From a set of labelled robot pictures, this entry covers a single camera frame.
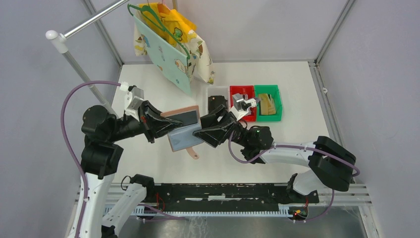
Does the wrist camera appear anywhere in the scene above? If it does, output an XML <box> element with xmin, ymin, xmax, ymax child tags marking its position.
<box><xmin>230</xmin><ymin>93</ymin><xmax>260</xmax><ymax>121</ymax></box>
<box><xmin>119</xmin><ymin>82</ymin><xmax>144</xmax><ymax>121</ymax></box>

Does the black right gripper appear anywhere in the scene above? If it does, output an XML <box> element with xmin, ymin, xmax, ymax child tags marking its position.
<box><xmin>188</xmin><ymin>105</ymin><xmax>250</xmax><ymax>149</ymax></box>

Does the white plastic bin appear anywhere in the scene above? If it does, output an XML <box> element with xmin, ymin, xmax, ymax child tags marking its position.
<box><xmin>205</xmin><ymin>86</ymin><xmax>230</xmax><ymax>114</ymax></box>

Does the silver clothes rack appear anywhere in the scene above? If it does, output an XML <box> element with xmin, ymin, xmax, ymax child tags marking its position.
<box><xmin>45</xmin><ymin>0</ymin><xmax>132</xmax><ymax>116</ymax></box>

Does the white slotted cable duct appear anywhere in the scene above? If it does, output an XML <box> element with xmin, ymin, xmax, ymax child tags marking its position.
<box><xmin>103</xmin><ymin>205</ymin><xmax>291</xmax><ymax>218</ymax></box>

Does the red plastic bin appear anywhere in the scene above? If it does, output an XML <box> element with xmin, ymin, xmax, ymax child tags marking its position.
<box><xmin>229</xmin><ymin>85</ymin><xmax>257</xmax><ymax>122</ymax></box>

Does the black VIP card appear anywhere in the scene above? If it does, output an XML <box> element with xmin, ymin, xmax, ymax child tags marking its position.
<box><xmin>167</xmin><ymin>110</ymin><xmax>199</xmax><ymax>126</ymax></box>

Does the black cards stack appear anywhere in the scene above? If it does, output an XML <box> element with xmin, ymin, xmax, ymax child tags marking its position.
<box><xmin>208</xmin><ymin>95</ymin><xmax>228</xmax><ymax>113</ymax></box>

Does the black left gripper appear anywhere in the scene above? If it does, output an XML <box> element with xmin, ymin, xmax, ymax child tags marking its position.
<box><xmin>108</xmin><ymin>98</ymin><xmax>184</xmax><ymax>141</ymax></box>

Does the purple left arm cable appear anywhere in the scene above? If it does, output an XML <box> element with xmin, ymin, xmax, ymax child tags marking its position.
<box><xmin>60</xmin><ymin>80</ymin><xmax>184</xmax><ymax>238</ymax></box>

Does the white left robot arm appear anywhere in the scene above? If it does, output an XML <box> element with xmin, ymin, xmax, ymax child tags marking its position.
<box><xmin>69</xmin><ymin>101</ymin><xmax>183</xmax><ymax>238</ymax></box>

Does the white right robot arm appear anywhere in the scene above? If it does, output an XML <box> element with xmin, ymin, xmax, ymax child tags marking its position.
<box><xmin>193</xmin><ymin>105</ymin><xmax>360</xmax><ymax>202</ymax></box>

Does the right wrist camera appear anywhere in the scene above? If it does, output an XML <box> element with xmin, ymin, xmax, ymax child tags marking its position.
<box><xmin>230</xmin><ymin>93</ymin><xmax>260</xmax><ymax>121</ymax></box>

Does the gold cards stack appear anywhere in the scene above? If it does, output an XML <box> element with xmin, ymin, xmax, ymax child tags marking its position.
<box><xmin>258</xmin><ymin>93</ymin><xmax>276</xmax><ymax>116</ymax></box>

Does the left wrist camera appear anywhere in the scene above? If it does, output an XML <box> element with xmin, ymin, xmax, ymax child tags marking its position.
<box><xmin>119</xmin><ymin>82</ymin><xmax>144</xmax><ymax>121</ymax></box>

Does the yellow patterned children shirt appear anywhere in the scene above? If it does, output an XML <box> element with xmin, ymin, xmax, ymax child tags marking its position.
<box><xmin>134</xmin><ymin>2</ymin><xmax>215</xmax><ymax>84</ymax></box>

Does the green clothes hanger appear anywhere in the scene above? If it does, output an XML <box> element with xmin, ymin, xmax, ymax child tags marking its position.
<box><xmin>127</xmin><ymin>4</ymin><xmax>191</xmax><ymax>60</ymax></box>

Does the light green cartoon garment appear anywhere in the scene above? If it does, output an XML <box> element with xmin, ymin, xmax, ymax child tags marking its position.
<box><xmin>134</xmin><ymin>17</ymin><xmax>192</xmax><ymax>96</ymax></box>

